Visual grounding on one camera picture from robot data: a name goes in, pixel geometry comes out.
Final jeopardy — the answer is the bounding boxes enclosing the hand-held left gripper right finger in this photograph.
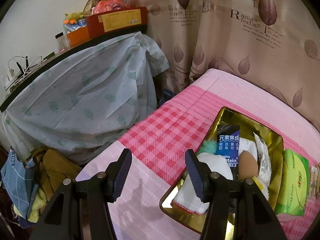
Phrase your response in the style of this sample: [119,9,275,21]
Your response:
[184,149,285,240]

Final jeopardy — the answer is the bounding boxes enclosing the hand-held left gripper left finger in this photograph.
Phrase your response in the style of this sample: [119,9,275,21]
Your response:
[29,148,132,240]

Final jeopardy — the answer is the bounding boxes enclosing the white towel with red trim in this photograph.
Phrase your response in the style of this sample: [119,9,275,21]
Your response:
[171,154,234,215]

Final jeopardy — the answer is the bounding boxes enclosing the teal fluffy scrunchie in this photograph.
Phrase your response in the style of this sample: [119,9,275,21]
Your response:
[196,140,218,155]

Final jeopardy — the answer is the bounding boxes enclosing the black blue drink sachet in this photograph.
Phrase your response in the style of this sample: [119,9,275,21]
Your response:
[216,124,241,180]

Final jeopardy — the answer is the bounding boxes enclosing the brown makeup sponge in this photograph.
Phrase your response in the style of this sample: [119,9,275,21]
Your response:
[237,150,259,182]

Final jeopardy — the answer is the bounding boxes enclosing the white sock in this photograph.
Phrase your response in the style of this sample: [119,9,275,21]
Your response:
[240,140,258,155]

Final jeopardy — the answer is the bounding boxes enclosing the yellow plush toy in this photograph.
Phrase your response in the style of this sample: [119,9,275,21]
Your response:
[252,176,269,200]

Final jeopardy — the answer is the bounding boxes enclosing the gold tin box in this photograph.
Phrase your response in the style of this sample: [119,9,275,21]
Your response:
[159,107,284,235]

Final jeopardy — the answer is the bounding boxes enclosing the white printed packet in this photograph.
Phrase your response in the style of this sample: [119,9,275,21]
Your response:
[253,132,272,180]

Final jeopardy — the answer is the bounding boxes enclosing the green tissue pack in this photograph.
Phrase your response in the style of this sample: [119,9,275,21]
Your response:
[274,149,310,217]

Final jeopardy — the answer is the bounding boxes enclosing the pink checked blanket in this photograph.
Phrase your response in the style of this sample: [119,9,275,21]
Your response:
[75,68,320,240]

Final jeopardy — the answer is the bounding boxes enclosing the dark blue bag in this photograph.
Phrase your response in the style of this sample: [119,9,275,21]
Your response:
[160,88,175,99]

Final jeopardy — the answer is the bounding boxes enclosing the yellow-green towel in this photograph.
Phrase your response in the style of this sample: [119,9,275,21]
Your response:
[14,185,47,223]

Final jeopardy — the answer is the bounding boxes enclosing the pale plastic cover sheet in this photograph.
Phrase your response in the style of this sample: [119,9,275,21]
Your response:
[2,31,170,165]

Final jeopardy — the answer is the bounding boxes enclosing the blue checked bag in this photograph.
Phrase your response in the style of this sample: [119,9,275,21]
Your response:
[1,147,38,218]

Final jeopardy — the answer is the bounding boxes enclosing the beige leaf print curtain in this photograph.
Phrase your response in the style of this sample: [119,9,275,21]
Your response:
[96,0,320,128]

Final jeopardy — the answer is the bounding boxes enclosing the orange box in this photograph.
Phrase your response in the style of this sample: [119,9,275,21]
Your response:
[67,26,89,47]

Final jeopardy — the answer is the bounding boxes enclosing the clear plastic jar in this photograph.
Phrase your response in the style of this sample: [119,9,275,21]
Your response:
[55,32,66,52]

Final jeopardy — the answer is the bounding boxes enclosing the black router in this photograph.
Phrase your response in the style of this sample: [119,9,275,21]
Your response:
[15,60,33,80]

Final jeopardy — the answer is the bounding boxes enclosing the red cardboard box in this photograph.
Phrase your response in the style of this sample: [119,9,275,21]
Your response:
[86,7,148,39]

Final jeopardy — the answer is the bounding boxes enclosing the green plush toy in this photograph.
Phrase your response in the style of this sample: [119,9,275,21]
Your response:
[64,11,84,22]

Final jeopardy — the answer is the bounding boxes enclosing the red plastic bag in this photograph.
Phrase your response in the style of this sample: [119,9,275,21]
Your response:
[91,0,128,15]

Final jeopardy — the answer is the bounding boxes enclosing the white cables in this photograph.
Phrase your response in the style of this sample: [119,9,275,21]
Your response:
[7,52,48,80]

